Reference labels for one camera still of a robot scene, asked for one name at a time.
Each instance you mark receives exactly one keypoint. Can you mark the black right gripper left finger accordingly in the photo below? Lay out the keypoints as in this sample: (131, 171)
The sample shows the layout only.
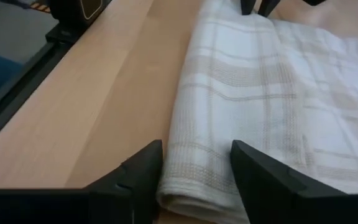
(120, 199)

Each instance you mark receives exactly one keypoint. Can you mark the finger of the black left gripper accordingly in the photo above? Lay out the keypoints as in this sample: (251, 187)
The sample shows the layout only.
(268, 7)
(248, 6)

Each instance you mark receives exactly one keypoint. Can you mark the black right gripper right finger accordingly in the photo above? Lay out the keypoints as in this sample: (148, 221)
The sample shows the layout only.
(275, 193)

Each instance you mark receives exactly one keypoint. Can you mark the white plaid kitchen towel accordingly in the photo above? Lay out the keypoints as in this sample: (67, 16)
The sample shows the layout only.
(244, 93)

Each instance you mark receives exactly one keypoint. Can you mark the black hazard striped mat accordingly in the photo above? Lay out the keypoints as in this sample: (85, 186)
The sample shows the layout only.
(40, 7)

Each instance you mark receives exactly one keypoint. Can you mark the black aluminium table frame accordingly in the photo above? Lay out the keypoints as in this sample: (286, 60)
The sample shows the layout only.
(17, 93)

